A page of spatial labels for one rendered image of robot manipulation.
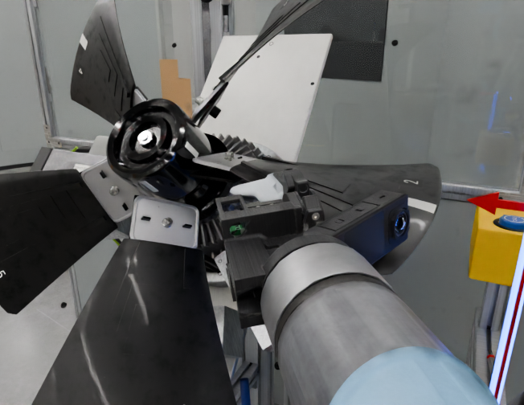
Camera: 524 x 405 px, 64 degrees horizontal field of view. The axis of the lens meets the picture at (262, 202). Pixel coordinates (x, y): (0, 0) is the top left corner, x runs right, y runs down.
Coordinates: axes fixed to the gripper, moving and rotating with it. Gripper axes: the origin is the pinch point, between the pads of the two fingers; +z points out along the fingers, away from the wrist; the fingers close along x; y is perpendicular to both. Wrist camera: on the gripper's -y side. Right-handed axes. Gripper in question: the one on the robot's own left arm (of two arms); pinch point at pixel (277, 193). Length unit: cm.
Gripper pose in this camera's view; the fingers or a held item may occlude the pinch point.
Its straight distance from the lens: 46.0
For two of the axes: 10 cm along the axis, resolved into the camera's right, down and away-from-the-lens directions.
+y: -9.8, 1.6, -1.4
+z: -1.9, -3.2, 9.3
